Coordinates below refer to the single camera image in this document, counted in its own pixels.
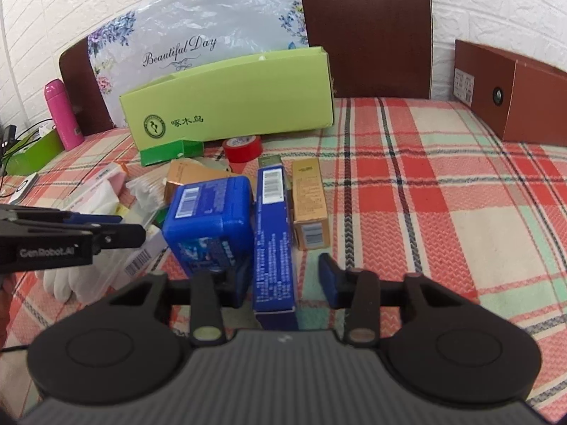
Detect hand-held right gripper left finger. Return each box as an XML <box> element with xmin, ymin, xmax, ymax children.
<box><xmin>108</xmin><ymin>259</ymin><xmax>254</xmax><ymax>348</ymax></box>

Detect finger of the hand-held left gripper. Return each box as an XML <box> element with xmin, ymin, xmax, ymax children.
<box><xmin>66</xmin><ymin>211</ymin><xmax>123</xmax><ymax>226</ymax></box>
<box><xmin>82</xmin><ymin>223</ymin><xmax>147</xmax><ymax>254</ymax></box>

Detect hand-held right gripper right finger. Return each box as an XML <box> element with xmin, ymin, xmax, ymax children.
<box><xmin>318</xmin><ymin>252</ymin><xmax>481</xmax><ymax>347</ymax></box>

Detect white barcode packet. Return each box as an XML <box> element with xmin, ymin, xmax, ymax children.
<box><xmin>112</xmin><ymin>225</ymin><xmax>169</xmax><ymax>285</ymax></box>

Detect long blue cardboard box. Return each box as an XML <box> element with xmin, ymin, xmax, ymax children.
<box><xmin>252</xmin><ymin>165</ymin><xmax>299</xmax><ymax>331</ymax></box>

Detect blue plastic container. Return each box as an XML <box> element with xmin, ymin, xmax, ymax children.
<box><xmin>161</xmin><ymin>176</ymin><xmax>256</xmax><ymax>276</ymax></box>

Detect golden cardboard box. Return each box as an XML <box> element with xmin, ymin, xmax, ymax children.
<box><xmin>291</xmin><ymin>158</ymin><xmax>331</xmax><ymax>251</ymax></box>

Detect orange brown cardboard box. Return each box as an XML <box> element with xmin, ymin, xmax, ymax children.
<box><xmin>163</xmin><ymin>159</ymin><xmax>232</xmax><ymax>205</ymax></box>

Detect lime green cardboard box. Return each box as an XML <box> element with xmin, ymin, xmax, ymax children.
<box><xmin>119</xmin><ymin>46</ymin><xmax>336</xmax><ymax>154</ymax></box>

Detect pink white packet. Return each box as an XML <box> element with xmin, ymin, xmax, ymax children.
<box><xmin>66</xmin><ymin>163</ymin><xmax>130</xmax><ymax>232</ymax></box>

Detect clear plastic packet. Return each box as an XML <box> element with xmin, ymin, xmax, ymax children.
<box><xmin>125</xmin><ymin>170</ymin><xmax>172</xmax><ymax>227</ymax></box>

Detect white gloves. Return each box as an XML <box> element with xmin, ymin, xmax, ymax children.
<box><xmin>41</xmin><ymin>248</ymin><xmax>121</xmax><ymax>305</ymax></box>

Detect white flat device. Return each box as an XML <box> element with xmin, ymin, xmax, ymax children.
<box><xmin>8</xmin><ymin>172</ymin><xmax>41</xmax><ymax>205</ymax></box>

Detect green tissue box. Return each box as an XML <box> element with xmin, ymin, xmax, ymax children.
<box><xmin>4</xmin><ymin>128</ymin><xmax>65</xmax><ymax>176</ymax></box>

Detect small dark green box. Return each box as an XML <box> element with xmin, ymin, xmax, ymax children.
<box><xmin>139</xmin><ymin>139</ymin><xmax>206</xmax><ymax>168</ymax></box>

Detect pink bottle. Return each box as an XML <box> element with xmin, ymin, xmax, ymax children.
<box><xmin>43</xmin><ymin>78</ymin><xmax>85</xmax><ymax>151</ymax></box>

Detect narrow dark brown chair back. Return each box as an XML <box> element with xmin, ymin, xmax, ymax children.
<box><xmin>59</xmin><ymin>38</ymin><xmax>117</xmax><ymax>136</ymax></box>

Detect red tape roll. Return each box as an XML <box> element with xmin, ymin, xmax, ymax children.
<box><xmin>222</xmin><ymin>135</ymin><xmax>263</xmax><ymax>174</ymax></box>

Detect plaid tablecloth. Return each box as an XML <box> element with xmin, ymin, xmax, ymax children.
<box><xmin>0</xmin><ymin>96</ymin><xmax>567</xmax><ymax>418</ymax></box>

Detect floral printed plastic bag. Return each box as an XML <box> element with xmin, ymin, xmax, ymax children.
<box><xmin>86</xmin><ymin>0</ymin><xmax>311</xmax><ymax>130</ymax></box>

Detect large dark brown chair back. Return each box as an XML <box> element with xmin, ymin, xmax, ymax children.
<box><xmin>295</xmin><ymin>0</ymin><xmax>433</xmax><ymax>100</ymax></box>

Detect reddish brown cardboard box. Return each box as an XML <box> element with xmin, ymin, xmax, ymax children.
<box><xmin>454</xmin><ymin>39</ymin><xmax>567</xmax><ymax>147</ymax></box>

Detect black cable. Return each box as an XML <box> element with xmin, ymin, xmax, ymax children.
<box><xmin>0</xmin><ymin>117</ymin><xmax>55</xmax><ymax>174</ymax></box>

